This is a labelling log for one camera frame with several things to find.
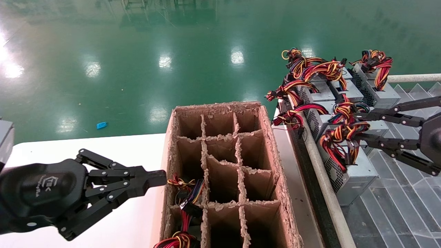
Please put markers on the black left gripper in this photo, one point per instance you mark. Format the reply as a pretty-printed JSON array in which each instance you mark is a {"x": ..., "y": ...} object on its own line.
[{"x": 38, "y": 189}]

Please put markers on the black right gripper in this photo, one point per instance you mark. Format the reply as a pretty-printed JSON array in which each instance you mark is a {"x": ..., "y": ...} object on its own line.
[{"x": 432, "y": 141}]

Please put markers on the small blue floor scrap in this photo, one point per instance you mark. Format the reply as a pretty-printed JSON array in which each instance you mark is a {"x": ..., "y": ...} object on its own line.
[{"x": 102, "y": 125}]

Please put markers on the grey patterned platform surface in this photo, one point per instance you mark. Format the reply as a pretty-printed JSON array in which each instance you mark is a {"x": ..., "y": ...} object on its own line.
[{"x": 396, "y": 224}]

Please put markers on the black conveyor edge strip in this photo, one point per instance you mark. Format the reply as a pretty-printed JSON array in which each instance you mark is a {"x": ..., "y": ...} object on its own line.
[{"x": 320, "y": 206}]

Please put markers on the brown cardboard divider grid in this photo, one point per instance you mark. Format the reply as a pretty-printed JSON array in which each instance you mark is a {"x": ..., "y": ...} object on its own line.
[{"x": 241, "y": 186}]

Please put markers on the tall brown cardboard box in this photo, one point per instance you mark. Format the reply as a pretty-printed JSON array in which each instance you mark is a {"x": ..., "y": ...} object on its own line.
[{"x": 282, "y": 193}]

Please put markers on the short white pipe rail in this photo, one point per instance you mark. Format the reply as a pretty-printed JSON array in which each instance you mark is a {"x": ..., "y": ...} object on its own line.
[{"x": 413, "y": 78}]

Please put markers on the long white pipe rail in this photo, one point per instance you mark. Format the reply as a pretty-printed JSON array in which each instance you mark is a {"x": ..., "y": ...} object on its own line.
[{"x": 336, "y": 210}]

